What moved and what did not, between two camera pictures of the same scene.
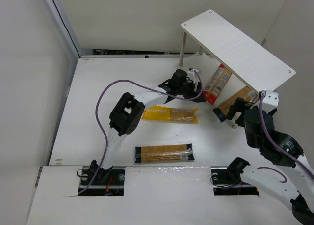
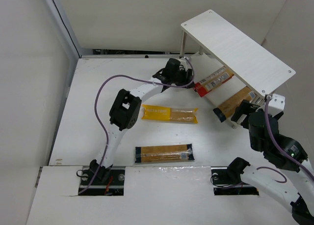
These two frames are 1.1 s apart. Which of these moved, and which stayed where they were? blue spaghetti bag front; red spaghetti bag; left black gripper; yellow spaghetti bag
Moved: red spaghetti bag; left black gripper
Stayed: blue spaghetti bag front; yellow spaghetti bag
